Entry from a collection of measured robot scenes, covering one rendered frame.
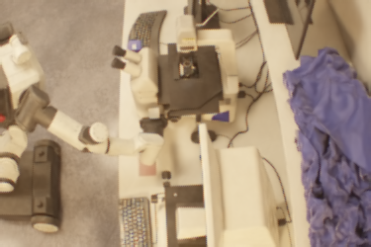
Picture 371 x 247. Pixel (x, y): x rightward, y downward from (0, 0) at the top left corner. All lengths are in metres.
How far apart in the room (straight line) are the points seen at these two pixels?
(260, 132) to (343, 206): 0.91
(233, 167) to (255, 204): 0.15
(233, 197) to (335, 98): 0.46
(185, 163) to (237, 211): 0.70
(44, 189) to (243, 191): 1.59
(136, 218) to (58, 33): 2.15
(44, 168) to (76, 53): 1.08
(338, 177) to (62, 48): 2.69
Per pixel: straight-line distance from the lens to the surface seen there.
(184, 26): 1.79
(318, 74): 1.57
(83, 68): 3.42
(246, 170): 1.47
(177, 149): 2.09
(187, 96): 1.99
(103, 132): 1.75
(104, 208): 2.83
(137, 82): 1.97
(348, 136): 1.41
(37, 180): 2.81
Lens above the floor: 2.59
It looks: 58 degrees down
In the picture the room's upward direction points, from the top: 5 degrees counter-clockwise
